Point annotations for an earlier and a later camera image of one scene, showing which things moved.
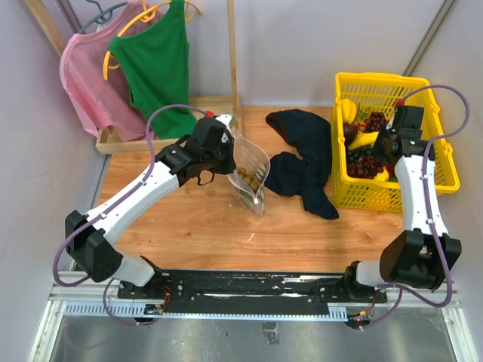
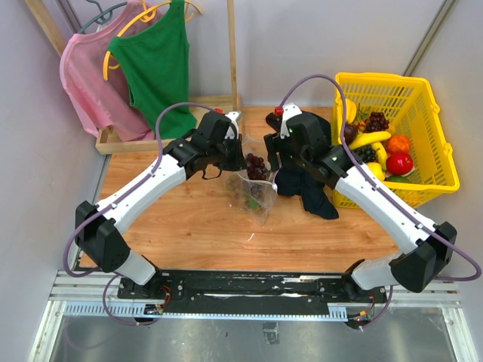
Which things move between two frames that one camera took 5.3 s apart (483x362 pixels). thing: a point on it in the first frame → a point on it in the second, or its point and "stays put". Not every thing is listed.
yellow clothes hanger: (146, 16) stays put
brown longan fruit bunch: (249, 179) → (246, 194)
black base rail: (250, 292) stays put
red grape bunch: (364, 167) → (256, 170)
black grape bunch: (353, 155) stays put
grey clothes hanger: (103, 16) stays put
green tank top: (155, 62) stays put
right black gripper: (377, 154) → (275, 144)
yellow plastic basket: (399, 90) stays put
